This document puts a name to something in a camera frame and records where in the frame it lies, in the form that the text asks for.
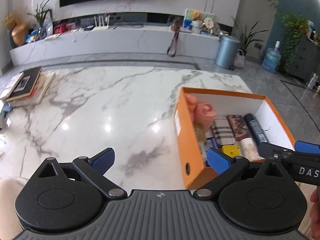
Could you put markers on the dark spray can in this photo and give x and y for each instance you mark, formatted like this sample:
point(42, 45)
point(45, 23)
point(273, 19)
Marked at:
point(255, 129)

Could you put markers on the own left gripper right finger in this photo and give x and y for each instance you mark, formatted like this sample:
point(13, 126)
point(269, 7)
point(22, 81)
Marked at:
point(228, 171)

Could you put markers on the yellow round object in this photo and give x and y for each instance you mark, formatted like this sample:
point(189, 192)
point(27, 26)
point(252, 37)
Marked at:
point(231, 150)

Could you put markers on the pink cup with lid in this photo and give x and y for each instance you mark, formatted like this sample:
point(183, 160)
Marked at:
point(204, 114)

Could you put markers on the golden vase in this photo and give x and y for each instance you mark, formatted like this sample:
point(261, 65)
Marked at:
point(19, 32)

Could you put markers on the white wifi router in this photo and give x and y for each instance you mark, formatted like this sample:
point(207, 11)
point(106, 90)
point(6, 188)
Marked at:
point(101, 23)

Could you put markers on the blue white small box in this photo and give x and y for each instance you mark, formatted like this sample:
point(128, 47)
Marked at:
point(210, 143)

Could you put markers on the green potted plant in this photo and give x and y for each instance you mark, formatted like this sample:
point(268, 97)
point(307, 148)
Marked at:
point(246, 36)

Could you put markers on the white chair cushion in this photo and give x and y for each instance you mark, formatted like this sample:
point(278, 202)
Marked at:
point(10, 189)

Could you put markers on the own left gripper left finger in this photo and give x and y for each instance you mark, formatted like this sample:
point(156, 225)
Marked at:
point(92, 170)

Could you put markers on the person's right hand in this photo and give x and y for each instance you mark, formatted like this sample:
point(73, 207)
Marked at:
point(315, 215)

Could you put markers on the dark grey cabinet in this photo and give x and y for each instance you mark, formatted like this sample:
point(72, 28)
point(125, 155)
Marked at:
point(306, 60)

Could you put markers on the plaid check case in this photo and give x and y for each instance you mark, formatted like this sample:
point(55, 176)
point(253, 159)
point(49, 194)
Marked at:
point(222, 131)

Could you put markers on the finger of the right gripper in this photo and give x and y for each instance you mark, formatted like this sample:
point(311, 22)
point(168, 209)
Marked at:
point(270, 150)
point(306, 147)

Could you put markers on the blue water jug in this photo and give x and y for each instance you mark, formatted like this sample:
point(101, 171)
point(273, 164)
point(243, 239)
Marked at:
point(272, 58)

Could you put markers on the dark patterned case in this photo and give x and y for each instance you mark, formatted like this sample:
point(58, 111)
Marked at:
point(238, 126)

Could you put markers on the pink orange bottle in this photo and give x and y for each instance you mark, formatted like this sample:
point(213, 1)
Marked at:
point(191, 103)

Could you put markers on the orange cardboard box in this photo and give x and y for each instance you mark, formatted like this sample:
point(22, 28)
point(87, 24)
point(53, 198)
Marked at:
point(194, 172)

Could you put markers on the colourful picture frame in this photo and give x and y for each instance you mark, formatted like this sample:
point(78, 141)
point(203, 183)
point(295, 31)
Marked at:
point(198, 22)

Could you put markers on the brown jewelry box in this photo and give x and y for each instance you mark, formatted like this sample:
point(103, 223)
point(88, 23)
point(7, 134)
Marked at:
point(199, 131)

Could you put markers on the floral white tube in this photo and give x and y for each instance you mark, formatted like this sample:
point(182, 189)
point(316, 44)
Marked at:
point(249, 150)

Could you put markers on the grey metal trash can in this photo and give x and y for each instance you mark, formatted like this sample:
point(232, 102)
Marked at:
point(227, 51)

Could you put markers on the stack of books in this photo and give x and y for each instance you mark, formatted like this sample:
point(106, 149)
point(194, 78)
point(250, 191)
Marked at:
point(27, 88)

